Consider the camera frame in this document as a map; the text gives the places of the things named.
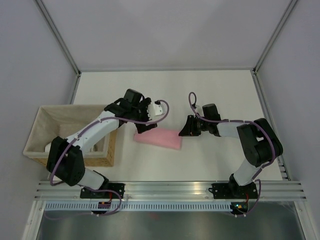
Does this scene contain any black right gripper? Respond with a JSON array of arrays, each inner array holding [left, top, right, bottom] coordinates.
[[178, 114, 210, 136]]

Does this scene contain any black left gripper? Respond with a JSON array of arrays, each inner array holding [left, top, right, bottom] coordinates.
[[130, 98, 157, 134]]

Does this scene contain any pink t shirt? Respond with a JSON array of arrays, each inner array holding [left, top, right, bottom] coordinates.
[[133, 127, 182, 150]]

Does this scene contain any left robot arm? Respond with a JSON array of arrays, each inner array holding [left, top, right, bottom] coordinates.
[[46, 89, 164, 198]]

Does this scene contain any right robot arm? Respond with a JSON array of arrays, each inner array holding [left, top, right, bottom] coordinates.
[[178, 103, 283, 198]]

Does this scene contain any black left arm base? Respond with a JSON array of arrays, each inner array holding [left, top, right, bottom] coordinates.
[[80, 182, 126, 200]]

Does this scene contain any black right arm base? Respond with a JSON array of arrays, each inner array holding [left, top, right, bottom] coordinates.
[[208, 182, 258, 200]]

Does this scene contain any wicker basket with liner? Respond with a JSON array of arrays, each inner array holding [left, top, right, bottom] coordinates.
[[23, 104, 117, 167]]

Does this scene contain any rolled white t shirt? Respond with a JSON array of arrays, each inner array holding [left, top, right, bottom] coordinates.
[[44, 142, 100, 153]]

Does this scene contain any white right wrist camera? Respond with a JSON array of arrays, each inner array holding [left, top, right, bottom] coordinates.
[[194, 105, 203, 117]]

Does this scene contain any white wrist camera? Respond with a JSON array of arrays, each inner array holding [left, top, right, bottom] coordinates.
[[147, 103, 166, 119], [194, 105, 203, 117]]

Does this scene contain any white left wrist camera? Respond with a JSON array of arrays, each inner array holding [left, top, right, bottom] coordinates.
[[147, 103, 166, 119]]

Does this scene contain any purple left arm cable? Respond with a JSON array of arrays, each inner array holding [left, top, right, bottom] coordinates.
[[49, 99, 171, 216]]

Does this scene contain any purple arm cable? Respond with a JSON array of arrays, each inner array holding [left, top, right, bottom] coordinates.
[[188, 91, 278, 218], [49, 99, 171, 216]]

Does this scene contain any aluminium frame rail back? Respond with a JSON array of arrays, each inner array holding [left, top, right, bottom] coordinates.
[[80, 67, 255, 73]]

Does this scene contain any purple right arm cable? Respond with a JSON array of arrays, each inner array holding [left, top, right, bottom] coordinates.
[[188, 91, 278, 218]]

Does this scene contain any aluminium mounting rail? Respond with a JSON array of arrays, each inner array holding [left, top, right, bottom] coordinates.
[[34, 181, 307, 202]]

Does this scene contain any white slotted cable duct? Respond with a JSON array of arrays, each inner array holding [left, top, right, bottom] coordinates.
[[44, 201, 247, 212]]

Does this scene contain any aluminium frame post left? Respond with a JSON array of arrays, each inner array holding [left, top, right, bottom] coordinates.
[[33, 0, 81, 76]]

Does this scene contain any aluminium frame post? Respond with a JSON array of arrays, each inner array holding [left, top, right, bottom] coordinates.
[[252, 0, 299, 75], [33, 0, 81, 76]]

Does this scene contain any aluminium frame post right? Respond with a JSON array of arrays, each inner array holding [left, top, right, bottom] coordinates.
[[252, 0, 299, 75]]

